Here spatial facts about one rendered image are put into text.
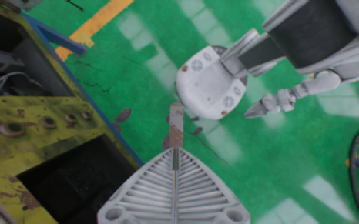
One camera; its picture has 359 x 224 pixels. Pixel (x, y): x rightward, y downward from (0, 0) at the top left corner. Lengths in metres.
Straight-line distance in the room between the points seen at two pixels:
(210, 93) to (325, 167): 1.80
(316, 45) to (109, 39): 1.64
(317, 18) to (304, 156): 1.89
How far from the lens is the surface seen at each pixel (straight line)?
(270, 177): 2.06
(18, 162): 0.56
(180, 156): 0.16
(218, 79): 1.24
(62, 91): 0.95
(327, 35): 0.49
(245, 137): 1.72
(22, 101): 0.71
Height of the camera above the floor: 1.48
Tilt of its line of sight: 85 degrees down
